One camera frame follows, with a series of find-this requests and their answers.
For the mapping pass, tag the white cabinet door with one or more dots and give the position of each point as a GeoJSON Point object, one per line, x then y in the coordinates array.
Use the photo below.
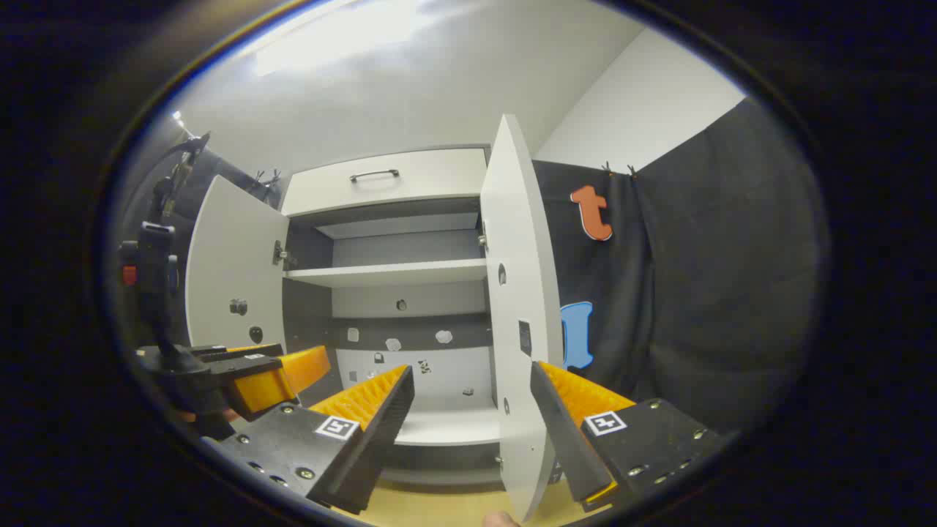
{"type": "Point", "coordinates": [512, 241]}
{"type": "Point", "coordinates": [234, 249]}

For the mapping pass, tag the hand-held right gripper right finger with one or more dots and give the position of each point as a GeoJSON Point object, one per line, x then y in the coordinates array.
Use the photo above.
{"type": "Point", "coordinates": [560, 432]}

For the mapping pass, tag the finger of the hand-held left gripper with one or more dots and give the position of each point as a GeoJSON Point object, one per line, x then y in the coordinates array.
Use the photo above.
{"type": "Point", "coordinates": [285, 377]}
{"type": "Point", "coordinates": [241, 353]}

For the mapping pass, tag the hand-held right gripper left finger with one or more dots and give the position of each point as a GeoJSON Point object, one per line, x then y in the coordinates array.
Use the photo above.
{"type": "Point", "coordinates": [381, 417]}

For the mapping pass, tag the metal door hinge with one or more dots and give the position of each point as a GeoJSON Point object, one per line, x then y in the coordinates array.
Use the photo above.
{"type": "Point", "coordinates": [482, 238]}
{"type": "Point", "coordinates": [282, 255]}

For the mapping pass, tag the white cabinet shelf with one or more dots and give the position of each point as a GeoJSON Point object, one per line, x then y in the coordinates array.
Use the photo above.
{"type": "Point", "coordinates": [388, 274]}

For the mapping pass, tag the white cabinet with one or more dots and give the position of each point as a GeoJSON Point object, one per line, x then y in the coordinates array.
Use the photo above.
{"type": "Point", "coordinates": [410, 249]}

